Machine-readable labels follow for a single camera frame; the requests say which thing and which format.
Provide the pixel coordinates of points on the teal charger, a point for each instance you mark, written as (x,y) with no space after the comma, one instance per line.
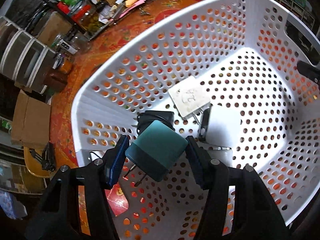
(155,150)

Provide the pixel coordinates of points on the open cardboard box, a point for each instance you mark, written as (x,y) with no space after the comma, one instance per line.
(30,122)

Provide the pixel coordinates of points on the black bag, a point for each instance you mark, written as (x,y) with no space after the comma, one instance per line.
(25,5)

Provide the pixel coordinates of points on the white shoe rack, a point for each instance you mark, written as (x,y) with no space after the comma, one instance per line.
(295,2)

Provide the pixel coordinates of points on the white cube charger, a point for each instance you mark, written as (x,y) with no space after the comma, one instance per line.
(222,125)

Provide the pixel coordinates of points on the black charger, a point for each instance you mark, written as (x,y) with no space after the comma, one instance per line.
(155,116)

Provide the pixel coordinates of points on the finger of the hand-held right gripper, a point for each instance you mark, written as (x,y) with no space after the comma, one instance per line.
(310,71)

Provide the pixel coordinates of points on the brown jar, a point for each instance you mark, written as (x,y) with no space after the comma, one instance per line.
(56,81)

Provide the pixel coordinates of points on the white perforated plastic basket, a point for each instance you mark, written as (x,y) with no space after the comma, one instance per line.
(250,30)

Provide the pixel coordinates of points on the blue and white plastic bag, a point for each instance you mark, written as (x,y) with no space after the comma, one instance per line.
(11,203)

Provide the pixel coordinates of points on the red packet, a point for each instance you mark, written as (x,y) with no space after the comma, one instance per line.
(117,198)

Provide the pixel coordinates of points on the plastic drawer tower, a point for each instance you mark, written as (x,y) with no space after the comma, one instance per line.
(25,55)

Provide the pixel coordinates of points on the empty glass jar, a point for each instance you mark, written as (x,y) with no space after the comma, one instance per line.
(58,40)
(80,37)

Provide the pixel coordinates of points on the red lid olive jar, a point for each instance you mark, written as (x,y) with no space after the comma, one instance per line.
(91,17)

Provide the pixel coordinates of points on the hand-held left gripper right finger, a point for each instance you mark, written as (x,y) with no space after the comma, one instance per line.
(196,161)

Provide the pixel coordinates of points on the orange jar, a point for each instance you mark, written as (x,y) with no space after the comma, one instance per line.
(66,65)

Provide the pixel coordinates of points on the black and white remote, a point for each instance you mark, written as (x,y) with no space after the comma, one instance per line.
(67,47)

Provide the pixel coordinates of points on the metal keys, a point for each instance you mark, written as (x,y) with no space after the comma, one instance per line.
(144,11)

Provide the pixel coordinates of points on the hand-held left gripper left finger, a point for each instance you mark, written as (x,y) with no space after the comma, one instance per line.
(117,160)

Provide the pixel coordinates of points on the closed cardboard box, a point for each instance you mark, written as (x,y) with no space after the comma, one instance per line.
(53,27)

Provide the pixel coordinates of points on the small dark jar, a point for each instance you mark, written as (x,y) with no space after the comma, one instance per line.
(102,8)

